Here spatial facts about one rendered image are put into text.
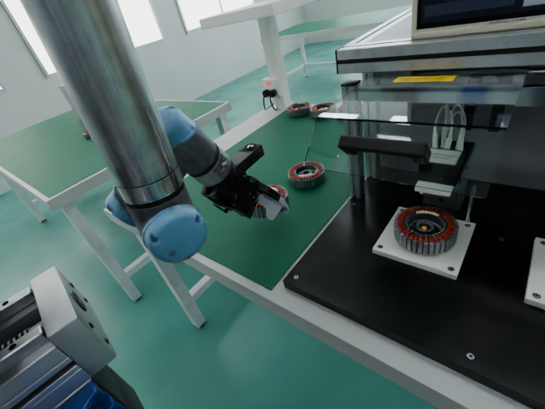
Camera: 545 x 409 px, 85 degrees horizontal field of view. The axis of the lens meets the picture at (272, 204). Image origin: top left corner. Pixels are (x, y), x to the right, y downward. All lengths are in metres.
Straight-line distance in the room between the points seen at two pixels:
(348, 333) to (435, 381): 0.14
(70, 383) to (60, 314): 0.09
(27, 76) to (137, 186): 4.38
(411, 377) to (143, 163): 0.47
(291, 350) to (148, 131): 1.21
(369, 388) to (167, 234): 1.10
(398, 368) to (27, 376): 0.47
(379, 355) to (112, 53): 0.52
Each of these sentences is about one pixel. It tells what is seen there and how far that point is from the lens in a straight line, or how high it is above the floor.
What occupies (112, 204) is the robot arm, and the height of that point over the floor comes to 1.03.
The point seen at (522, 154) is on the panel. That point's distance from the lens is 0.83.
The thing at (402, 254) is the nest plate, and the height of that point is 0.78.
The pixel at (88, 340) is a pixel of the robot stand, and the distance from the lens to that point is 0.45.
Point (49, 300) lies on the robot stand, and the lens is 0.47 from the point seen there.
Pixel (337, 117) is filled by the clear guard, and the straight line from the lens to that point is 0.48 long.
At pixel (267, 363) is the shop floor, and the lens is 1.42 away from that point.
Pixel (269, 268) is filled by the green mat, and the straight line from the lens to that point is 0.68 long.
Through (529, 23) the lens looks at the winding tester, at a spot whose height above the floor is 1.12.
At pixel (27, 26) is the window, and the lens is 4.79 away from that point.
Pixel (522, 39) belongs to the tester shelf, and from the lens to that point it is 0.60.
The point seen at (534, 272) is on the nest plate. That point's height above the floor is 0.78.
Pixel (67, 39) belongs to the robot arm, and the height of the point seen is 1.24.
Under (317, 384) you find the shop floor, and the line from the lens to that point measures 1.35.
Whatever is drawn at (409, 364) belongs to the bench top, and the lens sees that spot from 0.55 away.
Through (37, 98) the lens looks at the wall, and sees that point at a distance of 4.72.
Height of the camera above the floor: 1.24
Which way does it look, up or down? 35 degrees down
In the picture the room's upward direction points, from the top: 15 degrees counter-clockwise
